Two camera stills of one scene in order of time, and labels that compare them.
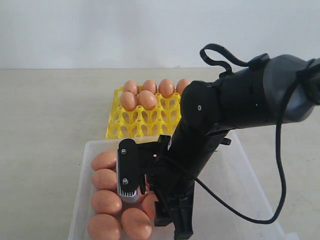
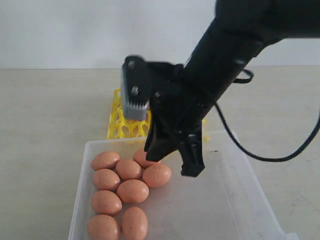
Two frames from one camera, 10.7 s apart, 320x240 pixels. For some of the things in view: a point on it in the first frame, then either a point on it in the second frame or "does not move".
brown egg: (106, 202) does not move
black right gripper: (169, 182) → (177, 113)
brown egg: (105, 179) does not move
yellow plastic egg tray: (163, 120) does not move
